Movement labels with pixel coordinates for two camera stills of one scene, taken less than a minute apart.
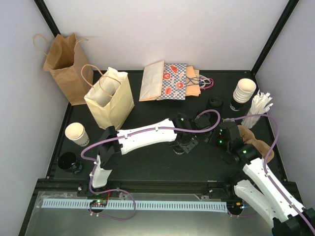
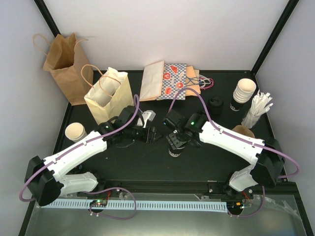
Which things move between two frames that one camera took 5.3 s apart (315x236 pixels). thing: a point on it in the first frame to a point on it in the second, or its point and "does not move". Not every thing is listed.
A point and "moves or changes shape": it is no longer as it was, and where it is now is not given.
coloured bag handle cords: [204, 82] does not move
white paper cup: [178, 150] moves or changes shape
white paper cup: [76, 132] does not move
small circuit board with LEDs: [98, 203] does not move
